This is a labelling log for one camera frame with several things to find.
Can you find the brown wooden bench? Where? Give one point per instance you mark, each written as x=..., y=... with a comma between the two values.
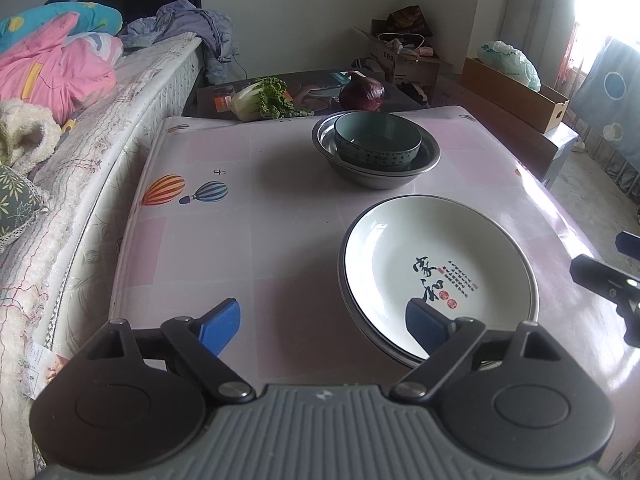
x=535, y=145

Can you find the green white plastic bag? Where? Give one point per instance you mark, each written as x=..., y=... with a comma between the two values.
x=510, y=62

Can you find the pink blanket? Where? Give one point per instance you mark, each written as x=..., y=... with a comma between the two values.
x=55, y=70

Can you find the printed appliance box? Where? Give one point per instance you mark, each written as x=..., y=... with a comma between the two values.
x=320, y=91

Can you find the white quilted mattress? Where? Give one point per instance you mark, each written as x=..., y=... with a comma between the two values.
x=100, y=170

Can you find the stainless steel bowl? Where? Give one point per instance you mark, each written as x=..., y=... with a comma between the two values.
x=370, y=177

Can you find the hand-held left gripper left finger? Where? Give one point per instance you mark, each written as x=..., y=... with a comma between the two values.
x=220, y=327

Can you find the cardboard box with clutter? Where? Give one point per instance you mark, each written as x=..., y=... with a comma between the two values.
x=400, y=67

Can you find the green leaf pattern cushion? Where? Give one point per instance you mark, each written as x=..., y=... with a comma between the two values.
x=15, y=205

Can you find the white printed plate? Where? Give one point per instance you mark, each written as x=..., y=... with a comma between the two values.
x=410, y=240

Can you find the red onion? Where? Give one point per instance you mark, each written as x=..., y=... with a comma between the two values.
x=362, y=94

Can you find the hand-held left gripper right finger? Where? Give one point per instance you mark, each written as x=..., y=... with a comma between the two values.
x=425, y=325

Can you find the grey purple clothes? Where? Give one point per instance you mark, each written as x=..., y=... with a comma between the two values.
x=200, y=30

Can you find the green bok choy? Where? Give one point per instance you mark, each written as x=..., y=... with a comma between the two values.
x=260, y=100

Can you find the white fleece cloth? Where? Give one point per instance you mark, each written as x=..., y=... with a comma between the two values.
x=25, y=130

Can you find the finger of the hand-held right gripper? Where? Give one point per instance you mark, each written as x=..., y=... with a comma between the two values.
x=595, y=272
x=630, y=242

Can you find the long open cardboard box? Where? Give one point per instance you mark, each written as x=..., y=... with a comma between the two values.
x=510, y=97

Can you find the teal ceramic bowl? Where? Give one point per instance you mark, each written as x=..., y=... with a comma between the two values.
x=375, y=157

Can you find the blue patterned quilt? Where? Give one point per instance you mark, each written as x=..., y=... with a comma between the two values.
x=75, y=12

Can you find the pink checked tablecloth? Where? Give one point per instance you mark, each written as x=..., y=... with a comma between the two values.
x=260, y=220

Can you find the blue cloth with circles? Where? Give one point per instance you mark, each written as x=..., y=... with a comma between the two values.
x=610, y=105

